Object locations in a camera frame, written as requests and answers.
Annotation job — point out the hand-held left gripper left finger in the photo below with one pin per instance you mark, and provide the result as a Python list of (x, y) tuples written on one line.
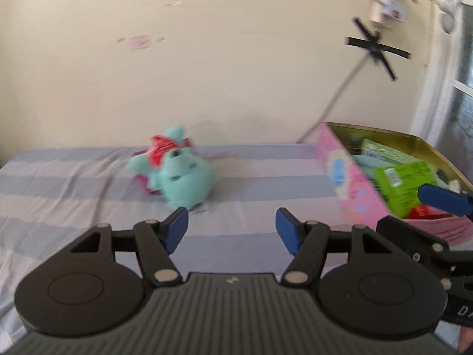
[(175, 229)]

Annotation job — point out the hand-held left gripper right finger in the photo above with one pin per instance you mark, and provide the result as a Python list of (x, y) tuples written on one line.
[(286, 229)]

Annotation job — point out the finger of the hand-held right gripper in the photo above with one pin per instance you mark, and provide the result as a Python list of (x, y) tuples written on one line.
[(406, 235), (443, 198)]

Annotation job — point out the small red box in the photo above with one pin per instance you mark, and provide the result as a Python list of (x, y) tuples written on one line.
[(425, 212)]

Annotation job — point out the green snack packet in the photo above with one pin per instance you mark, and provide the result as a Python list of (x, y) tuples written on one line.
[(402, 185)]

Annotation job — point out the teal plush toy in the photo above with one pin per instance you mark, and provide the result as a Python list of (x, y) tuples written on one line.
[(184, 177)]

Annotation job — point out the pink storage box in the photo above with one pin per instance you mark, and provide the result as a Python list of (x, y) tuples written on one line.
[(351, 188)]

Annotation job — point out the green white carton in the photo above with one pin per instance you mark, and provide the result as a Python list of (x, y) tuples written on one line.
[(384, 153)]

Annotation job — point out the magenta foil pouch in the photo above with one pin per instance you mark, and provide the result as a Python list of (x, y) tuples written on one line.
[(147, 188)]

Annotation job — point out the frosted patterned window glass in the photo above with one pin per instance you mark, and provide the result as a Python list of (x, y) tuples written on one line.
[(463, 125)]

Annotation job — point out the striped grey white bed sheet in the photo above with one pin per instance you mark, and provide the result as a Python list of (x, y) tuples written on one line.
[(74, 192)]

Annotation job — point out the black tape cross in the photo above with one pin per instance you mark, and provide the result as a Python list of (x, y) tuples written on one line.
[(373, 44)]

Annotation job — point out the white window latch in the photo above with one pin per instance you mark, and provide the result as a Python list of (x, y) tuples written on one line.
[(449, 22)]

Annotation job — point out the white window frame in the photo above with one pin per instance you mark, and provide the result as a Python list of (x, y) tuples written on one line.
[(432, 100)]

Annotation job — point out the clear wall sticker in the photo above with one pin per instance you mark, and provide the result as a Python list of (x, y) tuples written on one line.
[(139, 42)]

